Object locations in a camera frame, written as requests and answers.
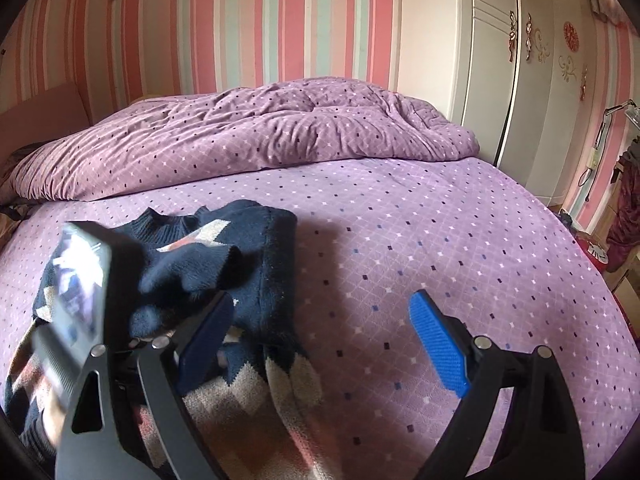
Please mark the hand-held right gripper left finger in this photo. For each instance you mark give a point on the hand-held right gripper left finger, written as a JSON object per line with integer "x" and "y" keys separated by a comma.
{"x": 207, "y": 340}

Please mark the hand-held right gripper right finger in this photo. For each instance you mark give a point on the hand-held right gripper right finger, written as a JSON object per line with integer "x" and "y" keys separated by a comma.
{"x": 440, "y": 345}

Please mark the navy zigzag knit sweater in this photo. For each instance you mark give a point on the navy zigzag knit sweater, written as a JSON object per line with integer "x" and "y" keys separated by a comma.
{"x": 260, "y": 270}

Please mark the dark red hanging clothes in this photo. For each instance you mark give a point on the dark red hanging clothes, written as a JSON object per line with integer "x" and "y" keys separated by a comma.
{"x": 627, "y": 210}

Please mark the purple dotted bed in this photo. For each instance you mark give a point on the purple dotted bed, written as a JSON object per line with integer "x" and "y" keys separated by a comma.
{"x": 400, "y": 240}

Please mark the red and white bag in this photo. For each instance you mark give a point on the red and white bag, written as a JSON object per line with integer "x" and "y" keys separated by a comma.
{"x": 595, "y": 252}

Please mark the pink dotted pillow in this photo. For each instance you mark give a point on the pink dotted pillow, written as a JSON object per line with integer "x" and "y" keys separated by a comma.
{"x": 260, "y": 130}

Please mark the white desk lamp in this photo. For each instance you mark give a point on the white desk lamp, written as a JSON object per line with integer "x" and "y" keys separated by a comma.
{"x": 605, "y": 130}

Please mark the white wardrobe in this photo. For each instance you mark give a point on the white wardrobe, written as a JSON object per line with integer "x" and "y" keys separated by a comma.
{"x": 525, "y": 70}

